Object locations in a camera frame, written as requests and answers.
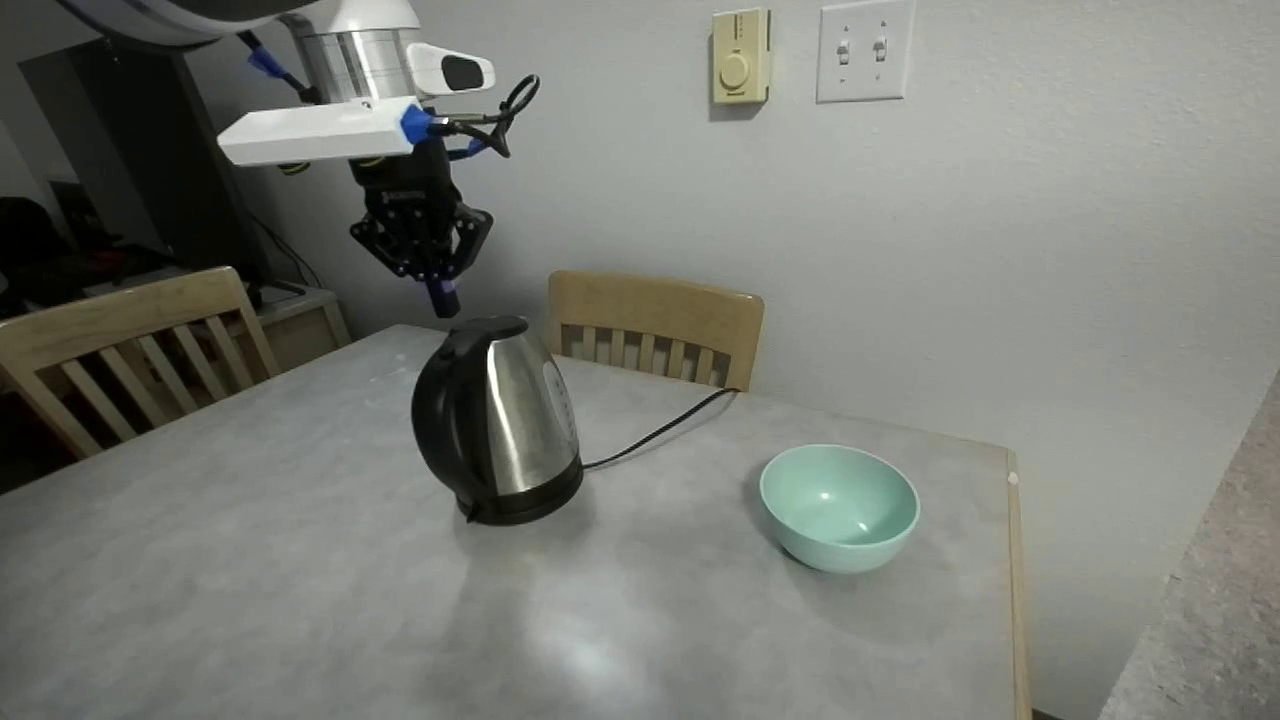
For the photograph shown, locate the black and blue robot cable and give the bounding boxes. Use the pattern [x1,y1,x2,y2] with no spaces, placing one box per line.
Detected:
[435,72,546,163]

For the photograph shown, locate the beige wall thermostat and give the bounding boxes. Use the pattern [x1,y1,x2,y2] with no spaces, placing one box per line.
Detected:
[707,7,775,113]

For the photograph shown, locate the dark background shelf unit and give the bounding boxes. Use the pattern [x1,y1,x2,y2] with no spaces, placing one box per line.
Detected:
[0,38,293,318]

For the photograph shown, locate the low wooden side cabinet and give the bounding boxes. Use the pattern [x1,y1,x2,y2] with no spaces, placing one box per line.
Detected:
[254,284,361,376]

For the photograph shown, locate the steel and black electric kettle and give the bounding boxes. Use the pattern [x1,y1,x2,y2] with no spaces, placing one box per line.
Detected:
[410,314,588,528]

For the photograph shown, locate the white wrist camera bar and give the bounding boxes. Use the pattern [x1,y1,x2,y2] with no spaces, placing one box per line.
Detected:
[213,95,442,174]

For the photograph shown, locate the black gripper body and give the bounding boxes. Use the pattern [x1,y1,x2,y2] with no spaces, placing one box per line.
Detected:
[350,128,498,284]

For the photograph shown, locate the grey speckled countertop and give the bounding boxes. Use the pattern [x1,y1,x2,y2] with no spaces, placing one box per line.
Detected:
[1096,376,1280,720]

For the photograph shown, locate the mint green bowl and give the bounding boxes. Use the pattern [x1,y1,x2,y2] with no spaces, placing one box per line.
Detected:
[755,439,925,582]

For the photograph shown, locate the wooden chair with slotted backrest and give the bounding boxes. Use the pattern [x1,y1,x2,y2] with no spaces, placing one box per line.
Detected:
[546,267,770,396]

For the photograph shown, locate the black kettle power cord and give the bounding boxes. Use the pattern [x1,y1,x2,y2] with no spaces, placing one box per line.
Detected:
[582,384,739,477]

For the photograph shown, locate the wooden chair with vertical slats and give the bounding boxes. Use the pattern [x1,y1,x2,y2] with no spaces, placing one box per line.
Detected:
[0,264,283,465]

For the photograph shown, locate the white double light switch plate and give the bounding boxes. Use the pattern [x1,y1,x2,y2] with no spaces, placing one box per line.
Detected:
[811,0,917,109]

